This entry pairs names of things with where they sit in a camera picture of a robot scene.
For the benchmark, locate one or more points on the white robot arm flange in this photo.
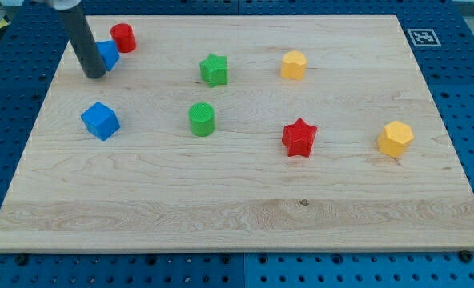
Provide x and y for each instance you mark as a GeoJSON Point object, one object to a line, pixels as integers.
{"type": "Point", "coordinates": [60, 4]}

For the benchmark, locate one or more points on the blue cube block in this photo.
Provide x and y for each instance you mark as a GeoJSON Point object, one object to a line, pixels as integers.
{"type": "Point", "coordinates": [100, 120]}

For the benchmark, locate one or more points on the blue triangle block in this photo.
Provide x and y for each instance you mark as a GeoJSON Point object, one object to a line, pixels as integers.
{"type": "Point", "coordinates": [109, 52]}

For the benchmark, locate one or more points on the wooden board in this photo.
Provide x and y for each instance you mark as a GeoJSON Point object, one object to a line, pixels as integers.
{"type": "Point", "coordinates": [153, 186]}

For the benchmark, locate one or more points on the green cylinder block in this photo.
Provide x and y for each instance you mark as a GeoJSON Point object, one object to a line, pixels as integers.
{"type": "Point", "coordinates": [202, 119]}

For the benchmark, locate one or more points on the red star block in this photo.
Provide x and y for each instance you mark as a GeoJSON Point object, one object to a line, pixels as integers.
{"type": "Point", "coordinates": [299, 138]}

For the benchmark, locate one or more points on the green star block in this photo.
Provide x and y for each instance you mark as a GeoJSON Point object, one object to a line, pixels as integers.
{"type": "Point", "coordinates": [213, 70]}

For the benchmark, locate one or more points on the yellow hexagon block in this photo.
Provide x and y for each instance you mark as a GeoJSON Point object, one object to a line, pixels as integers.
{"type": "Point", "coordinates": [395, 139]}

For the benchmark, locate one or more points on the red cylinder block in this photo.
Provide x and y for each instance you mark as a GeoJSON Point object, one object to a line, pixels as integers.
{"type": "Point", "coordinates": [123, 36]}

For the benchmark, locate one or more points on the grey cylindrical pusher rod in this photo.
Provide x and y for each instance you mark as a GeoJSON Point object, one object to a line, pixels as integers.
{"type": "Point", "coordinates": [82, 41]}

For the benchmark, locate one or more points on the white fiducial marker tag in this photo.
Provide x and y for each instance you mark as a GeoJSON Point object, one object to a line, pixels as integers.
{"type": "Point", "coordinates": [422, 37]}

